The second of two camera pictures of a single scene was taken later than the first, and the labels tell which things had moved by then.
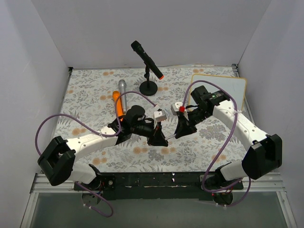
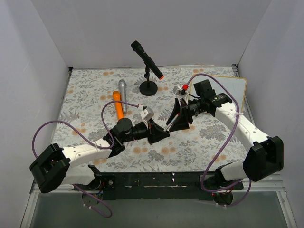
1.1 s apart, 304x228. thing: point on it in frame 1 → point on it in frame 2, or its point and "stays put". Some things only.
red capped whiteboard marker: (170, 137) → (171, 122)
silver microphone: (122, 84) stays put
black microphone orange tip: (137, 47) stays put
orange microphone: (119, 108) stays put
